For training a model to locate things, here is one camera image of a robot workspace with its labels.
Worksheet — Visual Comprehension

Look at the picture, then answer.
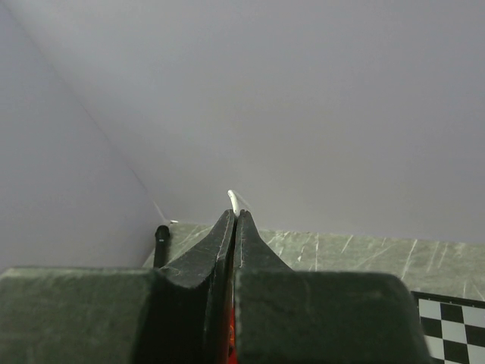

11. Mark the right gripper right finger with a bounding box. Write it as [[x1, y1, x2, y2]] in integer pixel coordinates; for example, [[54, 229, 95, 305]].
[[234, 211, 432, 363]]

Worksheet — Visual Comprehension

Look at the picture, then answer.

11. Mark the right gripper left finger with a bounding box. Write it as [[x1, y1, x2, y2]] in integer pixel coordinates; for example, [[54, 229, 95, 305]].
[[1, 210, 235, 363]]

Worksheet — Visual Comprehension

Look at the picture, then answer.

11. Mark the white cable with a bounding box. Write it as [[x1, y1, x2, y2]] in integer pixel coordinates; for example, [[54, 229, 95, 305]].
[[226, 190, 242, 217]]

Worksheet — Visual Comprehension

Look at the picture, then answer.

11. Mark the red three-compartment tray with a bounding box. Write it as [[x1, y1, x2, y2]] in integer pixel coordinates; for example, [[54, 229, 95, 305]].
[[219, 265, 238, 364]]

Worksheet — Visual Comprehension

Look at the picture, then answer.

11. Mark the black orange-tipped marker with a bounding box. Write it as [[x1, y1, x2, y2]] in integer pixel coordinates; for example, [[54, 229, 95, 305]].
[[153, 225, 171, 268]]

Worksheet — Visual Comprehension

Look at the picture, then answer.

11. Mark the black white chessboard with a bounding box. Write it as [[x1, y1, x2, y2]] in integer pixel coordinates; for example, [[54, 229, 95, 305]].
[[413, 292, 485, 364]]

